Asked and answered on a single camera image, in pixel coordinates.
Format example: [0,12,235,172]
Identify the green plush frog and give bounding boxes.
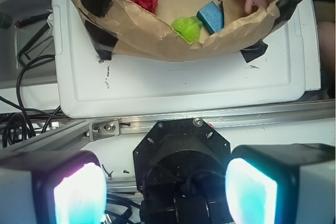
[171,16,203,44]

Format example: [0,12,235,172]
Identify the brown paper bag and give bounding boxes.
[71,0,302,62]

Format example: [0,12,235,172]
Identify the aluminium frame rail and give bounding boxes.
[1,99,335,152]

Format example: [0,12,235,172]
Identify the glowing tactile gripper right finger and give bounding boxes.
[225,144,335,223]

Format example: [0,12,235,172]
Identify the blue wooden block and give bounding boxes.
[196,1,224,35]

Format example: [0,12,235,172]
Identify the black cables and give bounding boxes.
[0,19,64,148]

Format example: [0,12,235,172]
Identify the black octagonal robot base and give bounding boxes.
[133,118,233,223]

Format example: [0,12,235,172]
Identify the grey equipment case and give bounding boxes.
[1,0,55,89]

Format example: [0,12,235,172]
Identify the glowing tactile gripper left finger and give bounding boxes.
[1,151,107,223]

